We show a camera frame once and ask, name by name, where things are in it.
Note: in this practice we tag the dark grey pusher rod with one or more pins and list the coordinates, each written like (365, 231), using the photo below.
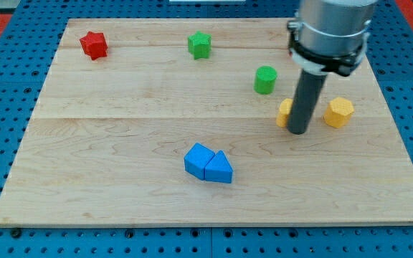
(305, 99)

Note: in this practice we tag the yellow heart block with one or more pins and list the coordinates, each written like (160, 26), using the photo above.
(284, 112)

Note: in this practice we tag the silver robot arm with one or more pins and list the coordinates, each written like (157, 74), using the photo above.
(326, 36)

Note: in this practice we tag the yellow hexagon block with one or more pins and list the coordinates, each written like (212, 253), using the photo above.
(339, 112)

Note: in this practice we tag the green cylinder block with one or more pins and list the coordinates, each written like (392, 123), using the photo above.
(265, 78)

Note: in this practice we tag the green star block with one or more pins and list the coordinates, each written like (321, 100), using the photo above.
(199, 45)

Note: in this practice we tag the blue triangle block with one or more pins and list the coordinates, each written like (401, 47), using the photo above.
(218, 169)

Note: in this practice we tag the blue cube block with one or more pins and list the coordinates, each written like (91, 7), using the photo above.
(196, 160)

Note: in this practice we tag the wooden board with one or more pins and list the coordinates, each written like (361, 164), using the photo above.
(106, 141)

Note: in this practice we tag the red star block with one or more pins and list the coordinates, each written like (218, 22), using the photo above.
(94, 45)

